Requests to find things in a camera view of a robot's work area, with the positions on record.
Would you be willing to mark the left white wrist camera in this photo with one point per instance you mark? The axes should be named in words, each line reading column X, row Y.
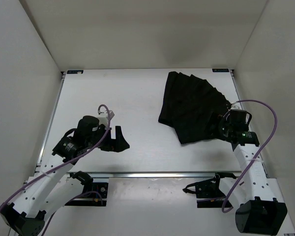
column 103, row 117

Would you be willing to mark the right blue corner label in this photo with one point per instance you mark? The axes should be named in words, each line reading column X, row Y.
column 220, row 70

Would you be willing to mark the blue corner label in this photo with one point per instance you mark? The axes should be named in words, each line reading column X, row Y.
column 220, row 70
column 74, row 72

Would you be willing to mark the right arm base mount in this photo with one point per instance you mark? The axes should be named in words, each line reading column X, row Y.
column 207, row 191

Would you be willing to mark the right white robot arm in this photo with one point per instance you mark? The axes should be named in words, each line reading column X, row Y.
column 257, row 209

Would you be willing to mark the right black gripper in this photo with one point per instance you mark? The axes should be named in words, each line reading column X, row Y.
column 215, row 133

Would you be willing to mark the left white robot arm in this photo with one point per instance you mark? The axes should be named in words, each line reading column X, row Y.
column 29, row 210

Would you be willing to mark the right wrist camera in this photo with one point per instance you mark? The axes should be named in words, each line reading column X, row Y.
column 233, row 106

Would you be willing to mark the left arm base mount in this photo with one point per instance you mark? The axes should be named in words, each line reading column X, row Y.
column 94, row 193

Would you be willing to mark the black pleated skirt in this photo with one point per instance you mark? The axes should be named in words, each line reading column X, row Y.
column 188, row 104

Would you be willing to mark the left blue corner label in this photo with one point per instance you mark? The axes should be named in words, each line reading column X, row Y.
column 74, row 72

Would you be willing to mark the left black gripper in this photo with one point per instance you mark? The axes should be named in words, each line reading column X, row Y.
column 120, row 142

